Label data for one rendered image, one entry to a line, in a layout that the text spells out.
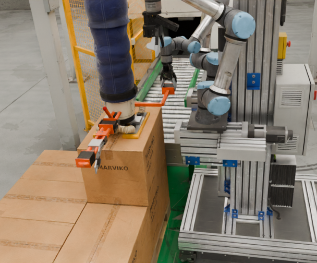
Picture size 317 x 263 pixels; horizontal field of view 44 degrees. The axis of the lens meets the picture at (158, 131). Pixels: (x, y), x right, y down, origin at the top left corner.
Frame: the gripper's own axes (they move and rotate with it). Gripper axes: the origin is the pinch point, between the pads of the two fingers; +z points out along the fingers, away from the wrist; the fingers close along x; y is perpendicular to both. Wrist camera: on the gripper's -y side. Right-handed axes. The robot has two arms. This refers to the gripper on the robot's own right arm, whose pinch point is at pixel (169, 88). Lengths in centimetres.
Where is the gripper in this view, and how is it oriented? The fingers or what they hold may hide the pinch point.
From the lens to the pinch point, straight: 266.0
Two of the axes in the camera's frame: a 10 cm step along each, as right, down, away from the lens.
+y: -1.9, 4.7, -8.6
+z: 0.7, 8.8, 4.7
